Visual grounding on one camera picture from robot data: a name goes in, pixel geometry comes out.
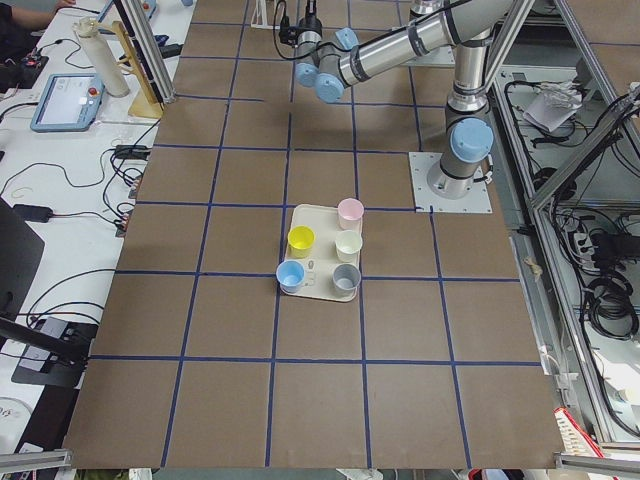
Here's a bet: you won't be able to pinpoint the cream plastic tray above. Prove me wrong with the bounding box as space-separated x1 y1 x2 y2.
282 204 363 302

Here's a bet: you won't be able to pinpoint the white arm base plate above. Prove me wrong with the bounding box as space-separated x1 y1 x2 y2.
408 152 493 214

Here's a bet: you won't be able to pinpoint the grey plastic cup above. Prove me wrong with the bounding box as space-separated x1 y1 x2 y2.
332 263 361 296

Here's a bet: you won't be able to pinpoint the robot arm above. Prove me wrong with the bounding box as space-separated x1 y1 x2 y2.
275 0 530 199

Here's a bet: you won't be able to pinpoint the blue plastic cup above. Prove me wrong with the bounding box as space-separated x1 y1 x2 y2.
276 260 306 294

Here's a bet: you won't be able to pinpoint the pale green plastic cup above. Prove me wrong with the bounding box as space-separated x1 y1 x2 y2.
335 230 363 263

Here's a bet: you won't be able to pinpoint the aluminium frame post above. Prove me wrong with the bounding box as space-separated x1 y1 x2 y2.
114 0 175 104

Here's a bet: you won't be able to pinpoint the black monitor stand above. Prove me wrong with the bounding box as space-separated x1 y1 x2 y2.
1 202 97 388

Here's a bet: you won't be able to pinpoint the white paper roll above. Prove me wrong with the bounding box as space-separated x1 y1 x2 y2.
73 17 130 98

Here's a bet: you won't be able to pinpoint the black power adapter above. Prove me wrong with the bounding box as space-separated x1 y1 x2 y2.
13 204 54 223

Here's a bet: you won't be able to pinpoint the wooden stand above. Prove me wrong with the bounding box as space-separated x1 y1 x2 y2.
109 21 163 119

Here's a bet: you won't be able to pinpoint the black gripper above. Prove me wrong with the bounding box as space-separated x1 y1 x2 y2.
298 0 321 35

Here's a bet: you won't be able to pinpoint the yellow plastic cup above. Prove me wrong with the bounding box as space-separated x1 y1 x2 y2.
287 225 315 259

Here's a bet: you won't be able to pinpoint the pink plastic cup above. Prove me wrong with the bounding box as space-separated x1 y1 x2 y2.
337 198 364 231

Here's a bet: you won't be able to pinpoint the blue teach pendant tablet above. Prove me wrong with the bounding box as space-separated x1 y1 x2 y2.
30 74 104 133

